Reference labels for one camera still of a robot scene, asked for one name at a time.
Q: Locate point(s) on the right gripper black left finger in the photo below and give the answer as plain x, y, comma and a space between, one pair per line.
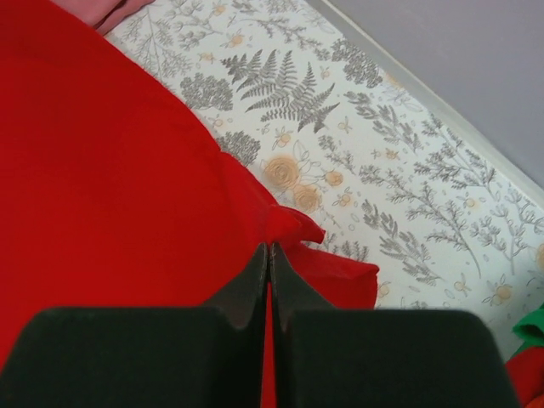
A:
211, 355

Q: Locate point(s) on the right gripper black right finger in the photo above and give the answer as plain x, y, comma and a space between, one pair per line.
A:
331, 357

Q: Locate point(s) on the red t shirt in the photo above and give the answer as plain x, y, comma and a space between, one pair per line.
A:
114, 195

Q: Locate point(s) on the red garment in basket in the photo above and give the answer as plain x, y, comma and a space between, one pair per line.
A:
525, 370

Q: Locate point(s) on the green crumpled t shirt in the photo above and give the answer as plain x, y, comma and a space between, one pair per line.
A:
530, 328

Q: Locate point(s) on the floral patterned table mat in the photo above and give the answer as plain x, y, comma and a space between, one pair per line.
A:
391, 179

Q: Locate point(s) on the folded pink t shirt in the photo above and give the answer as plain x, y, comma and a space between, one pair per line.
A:
102, 15

